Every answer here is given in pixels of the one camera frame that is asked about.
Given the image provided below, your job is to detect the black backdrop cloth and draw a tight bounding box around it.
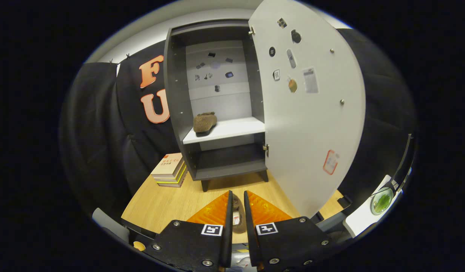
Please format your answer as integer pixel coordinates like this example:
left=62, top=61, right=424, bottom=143
left=59, top=28, right=418, bottom=227

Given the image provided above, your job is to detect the yellow edged book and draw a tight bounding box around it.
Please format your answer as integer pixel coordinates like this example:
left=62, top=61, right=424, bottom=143
left=156, top=164, right=188, bottom=188

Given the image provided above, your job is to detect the white cabinet shelf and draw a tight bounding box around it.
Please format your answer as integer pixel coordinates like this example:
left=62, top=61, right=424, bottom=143
left=182, top=116, right=266, bottom=145

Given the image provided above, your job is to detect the orange white cover book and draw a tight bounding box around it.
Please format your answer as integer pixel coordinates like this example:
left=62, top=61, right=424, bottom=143
left=151, top=152, right=184, bottom=179

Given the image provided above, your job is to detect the green glass bowl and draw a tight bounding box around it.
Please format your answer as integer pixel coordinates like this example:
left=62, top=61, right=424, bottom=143
left=370, top=187, right=394, bottom=216

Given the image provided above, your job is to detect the brown fuzzy shoe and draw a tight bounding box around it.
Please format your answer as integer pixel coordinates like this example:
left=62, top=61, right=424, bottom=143
left=193, top=111, right=218, bottom=137
left=232, top=194, right=248, bottom=233

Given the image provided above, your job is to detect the grey chair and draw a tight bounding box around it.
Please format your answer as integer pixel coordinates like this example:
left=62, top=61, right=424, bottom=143
left=92, top=207, right=130, bottom=244

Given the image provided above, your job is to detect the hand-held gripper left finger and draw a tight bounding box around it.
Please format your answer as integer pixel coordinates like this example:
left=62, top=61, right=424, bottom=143
left=143, top=190, right=233, bottom=272

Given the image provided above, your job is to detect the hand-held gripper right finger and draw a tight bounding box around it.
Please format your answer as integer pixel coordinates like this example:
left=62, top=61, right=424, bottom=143
left=243, top=190, right=334, bottom=272

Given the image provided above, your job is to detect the dark grey shoe cabinet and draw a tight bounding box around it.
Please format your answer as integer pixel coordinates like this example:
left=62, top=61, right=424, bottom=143
left=164, top=19, right=270, bottom=192

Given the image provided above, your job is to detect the white side table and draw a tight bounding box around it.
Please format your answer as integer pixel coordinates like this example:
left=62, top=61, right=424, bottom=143
left=343, top=175, right=403, bottom=238

